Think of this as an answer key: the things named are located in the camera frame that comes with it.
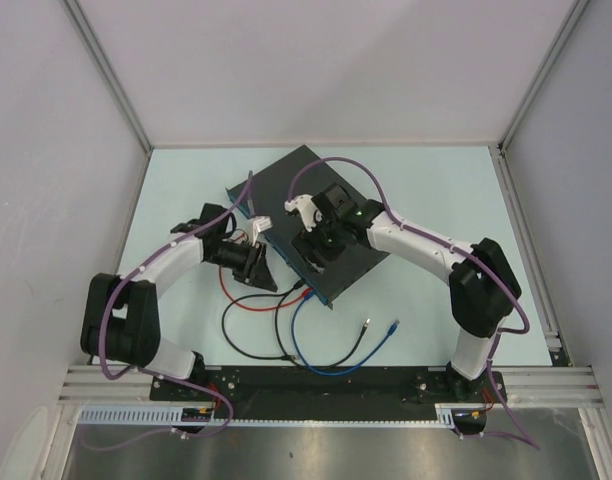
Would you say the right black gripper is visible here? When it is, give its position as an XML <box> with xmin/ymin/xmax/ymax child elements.
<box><xmin>291</xmin><ymin>214</ymin><xmax>346</xmax><ymax>276</ymax></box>

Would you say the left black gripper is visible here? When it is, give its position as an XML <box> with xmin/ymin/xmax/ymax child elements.
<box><xmin>206</xmin><ymin>239</ymin><xmax>277</xmax><ymax>292</ymax></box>

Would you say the black ethernet cable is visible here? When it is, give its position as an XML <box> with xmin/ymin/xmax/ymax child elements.
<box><xmin>223</xmin><ymin>287</ymin><xmax>302</xmax><ymax>358</ymax></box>
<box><xmin>274</xmin><ymin>288</ymin><xmax>373</xmax><ymax>370</ymax></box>

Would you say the red ethernet cable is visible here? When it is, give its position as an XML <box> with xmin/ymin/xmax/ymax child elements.
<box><xmin>219</xmin><ymin>264</ymin><xmax>315</xmax><ymax>312</ymax></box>

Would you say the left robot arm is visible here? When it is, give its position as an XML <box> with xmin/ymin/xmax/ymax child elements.
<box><xmin>80</xmin><ymin>203</ymin><xmax>278</xmax><ymax>400</ymax></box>

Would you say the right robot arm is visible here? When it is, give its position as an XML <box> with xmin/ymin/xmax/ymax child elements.
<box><xmin>284</xmin><ymin>184</ymin><xmax>521</xmax><ymax>401</ymax></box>

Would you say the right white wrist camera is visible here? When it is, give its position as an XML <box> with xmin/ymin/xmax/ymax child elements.
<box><xmin>284</xmin><ymin>194</ymin><xmax>322</xmax><ymax>232</ymax></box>

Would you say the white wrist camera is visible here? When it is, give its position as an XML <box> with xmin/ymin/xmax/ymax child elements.
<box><xmin>284</xmin><ymin>194</ymin><xmax>322</xmax><ymax>232</ymax></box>
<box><xmin>247</xmin><ymin>216</ymin><xmax>272</xmax><ymax>245</ymax></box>

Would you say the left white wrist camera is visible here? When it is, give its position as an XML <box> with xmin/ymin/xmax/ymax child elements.
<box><xmin>247</xmin><ymin>216</ymin><xmax>272</xmax><ymax>245</ymax></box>

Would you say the blue ethernet cable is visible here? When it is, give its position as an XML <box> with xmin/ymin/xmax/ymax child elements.
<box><xmin>291</xmin><ymin>294</ymin><xmax>403</xmax><ymax>376</ymax></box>

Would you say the black network switch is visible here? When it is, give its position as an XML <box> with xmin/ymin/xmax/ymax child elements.
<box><xmin>239</xmin><ymin>145</ymin><xmax>387</xmax><ymax>305</ymax></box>

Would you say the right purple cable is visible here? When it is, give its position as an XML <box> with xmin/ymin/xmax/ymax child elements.
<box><xmin>287</xmin><ymin>157</ymin><xmax>542</xmax><ymax>451</ymax></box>

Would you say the purple cable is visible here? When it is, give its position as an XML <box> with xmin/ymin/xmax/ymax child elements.
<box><xmin>287</xmin><ymin>157</ymin><xmax>542</xmax><ymax>451</ymax></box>
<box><xmin>80</xmin><ymin>170</ymin><xmax>260</xmax><ymax>451</ymax></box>

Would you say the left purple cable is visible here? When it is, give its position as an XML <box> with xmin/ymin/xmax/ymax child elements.
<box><xmin>80</xmin><ymin>170</ymin><xmax>260</xmax><ymax>451</ymax></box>

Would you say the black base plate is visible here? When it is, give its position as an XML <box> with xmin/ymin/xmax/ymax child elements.
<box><xmin>150</xmin><ymin>363</ymin><xmax>510</xmax><ymax>422</ymax></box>

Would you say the white slotted cable duct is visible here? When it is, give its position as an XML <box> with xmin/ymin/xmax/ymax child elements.
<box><xmin>78</xmin><ymin>405</ymin><xmax>454</xmax><ymax>429</ymax></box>

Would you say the aluminium frame rail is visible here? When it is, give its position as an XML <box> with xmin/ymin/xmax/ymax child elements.
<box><xmin>58</xmin><ymin>365</ymin><xmax>604</xmax><ymax>408</ymax></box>

